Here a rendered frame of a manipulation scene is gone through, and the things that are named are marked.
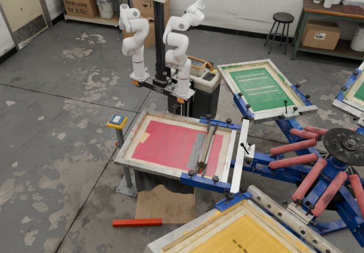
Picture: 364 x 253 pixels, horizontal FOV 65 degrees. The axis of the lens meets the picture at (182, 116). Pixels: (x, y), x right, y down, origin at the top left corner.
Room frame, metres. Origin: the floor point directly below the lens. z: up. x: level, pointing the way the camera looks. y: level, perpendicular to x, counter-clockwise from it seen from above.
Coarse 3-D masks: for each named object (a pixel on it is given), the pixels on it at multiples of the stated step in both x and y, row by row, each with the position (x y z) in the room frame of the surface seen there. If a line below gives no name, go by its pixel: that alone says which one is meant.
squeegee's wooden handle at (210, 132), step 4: (212, 128) 1.49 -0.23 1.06; (212, 132) 1.46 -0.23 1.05; (208, 136) 1.41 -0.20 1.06; (208, 140) 1.37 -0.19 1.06; (208, 144) 1.33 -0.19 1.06; (204, 148) 1.29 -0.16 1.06; (208, 148) 1.31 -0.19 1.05; (204, 152) 1.26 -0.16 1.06; (204, 156) 1.23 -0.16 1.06; (200, 160) 1.19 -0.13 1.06; (204, 160) 1.19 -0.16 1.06; (200, 164) 1.18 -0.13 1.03; (204, 164) 1.20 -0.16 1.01
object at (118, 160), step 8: (144, 112) 1.73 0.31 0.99; (152, 112) 1.73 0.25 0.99; (160, 112) 1.73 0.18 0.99; (176, 120) 1.67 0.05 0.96; (184, 120) 1.66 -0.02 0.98; (192, 120) 1.65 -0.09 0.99; (136, 128) 1.54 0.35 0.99; (224, 128) 1.57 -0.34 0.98; (128, 136) 1.46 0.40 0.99; (232, 136) 1.48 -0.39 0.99; (128, 144) 1.38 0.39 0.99; (232, 144) 1.40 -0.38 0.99; (120, 152) 1.30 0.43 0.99; (120, 160) 1.23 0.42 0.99; (128, 160) 1.23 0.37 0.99; (136, 168) 1.18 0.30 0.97; (144, 168) 1.16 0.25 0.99; (152, 168) 1.16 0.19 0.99; (160, 168) 1.17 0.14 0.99; (224, 168) 1.18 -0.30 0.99; (168, 176) 1.12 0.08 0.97; (176, 176) 1.11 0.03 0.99; (224, 176) 1.12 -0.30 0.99
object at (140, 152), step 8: (144, 144) 1.41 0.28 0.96; (136, 152) 1.33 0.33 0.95; (144, 152) 1.33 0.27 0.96; (152, 160) 1.26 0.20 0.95; (160, 160) 1.26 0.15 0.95; (168, 160) 1.26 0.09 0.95; (184, 160) 1.27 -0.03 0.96; (208, 160) 1.27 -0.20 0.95; (216, 160) 1.27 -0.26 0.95; (184, 168) 1.20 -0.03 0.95; (208, 168) 1.20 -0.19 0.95; (216, 168) 1.20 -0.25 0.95; (208, 176) 1.14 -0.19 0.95
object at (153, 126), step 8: (152, 120) 1.67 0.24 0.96; (152, 128) 1.58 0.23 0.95; (168, 128) 1.58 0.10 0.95; (176, 128) 1.58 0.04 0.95; (184, 128) 1.59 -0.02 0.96; (152, 136) 1.50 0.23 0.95; (192, 136) 1.51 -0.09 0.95; (216, 136) 1.51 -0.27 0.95; (192, 144) 1.42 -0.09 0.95; (216, 144) 1.43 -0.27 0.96; (216, 152) 1.35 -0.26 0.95
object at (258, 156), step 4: (256, 152) 1.29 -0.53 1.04; (256, 156) 1.25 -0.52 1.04; (260, 156) 1.25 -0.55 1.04; (264, 156) 1.26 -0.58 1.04; (268, 156) 1.26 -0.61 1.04; (260, 160) 1.23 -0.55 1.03; (264, 160) 1.22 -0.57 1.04; (268, 160) 1.22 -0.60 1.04; (264, 164) 1.22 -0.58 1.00; (268, 164) 1.21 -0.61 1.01
